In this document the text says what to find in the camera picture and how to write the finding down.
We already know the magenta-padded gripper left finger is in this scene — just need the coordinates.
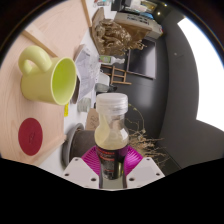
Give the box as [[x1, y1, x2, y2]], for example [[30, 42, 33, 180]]
[[61, 145, 101, 190]]

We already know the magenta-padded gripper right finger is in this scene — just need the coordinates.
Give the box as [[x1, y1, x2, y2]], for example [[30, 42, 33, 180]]
[[123, 145, 166, 189]]

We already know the clear white-capped drink bottle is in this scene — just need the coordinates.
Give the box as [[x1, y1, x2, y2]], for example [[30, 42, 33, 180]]
[[94, 92, 130, 181]]

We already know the grey plant saucer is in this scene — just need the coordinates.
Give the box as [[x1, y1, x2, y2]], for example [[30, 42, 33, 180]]
[[61, 122, 86, 168]]

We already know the brown cardboard box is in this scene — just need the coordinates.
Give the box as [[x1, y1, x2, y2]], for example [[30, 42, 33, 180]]
[[84, 108, 100, 132]]

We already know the small yellow packet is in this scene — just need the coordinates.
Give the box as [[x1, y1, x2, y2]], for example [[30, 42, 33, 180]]
[[63, 102, 70, 118]]

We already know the flat round red coaster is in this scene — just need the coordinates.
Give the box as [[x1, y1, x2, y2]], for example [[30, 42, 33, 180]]
[[17, 117, 44, 157]]

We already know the white chair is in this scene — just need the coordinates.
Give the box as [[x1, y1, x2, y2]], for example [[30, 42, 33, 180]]
[[98, 71, 111, 86]]

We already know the wooden easel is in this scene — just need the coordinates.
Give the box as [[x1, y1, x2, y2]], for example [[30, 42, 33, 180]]
[[101, 63, 133, 86]]

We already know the printed grey paper sheet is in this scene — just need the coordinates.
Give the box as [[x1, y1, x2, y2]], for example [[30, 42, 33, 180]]
[[73, 46, 102, 104]]

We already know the yellow-green mug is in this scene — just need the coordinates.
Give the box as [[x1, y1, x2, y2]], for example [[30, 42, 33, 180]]
[[18, 45, 78, 106]]

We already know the white spray bottle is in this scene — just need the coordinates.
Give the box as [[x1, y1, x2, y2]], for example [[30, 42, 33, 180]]
[[98, 54, 126, 66]]

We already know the long ceiling light strip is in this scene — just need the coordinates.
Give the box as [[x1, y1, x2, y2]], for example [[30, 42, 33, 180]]
[[176, 16, 224, 133]]

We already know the black wall screen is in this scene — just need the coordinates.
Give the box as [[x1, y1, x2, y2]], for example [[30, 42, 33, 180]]
[[126, 36, 158, 80]]

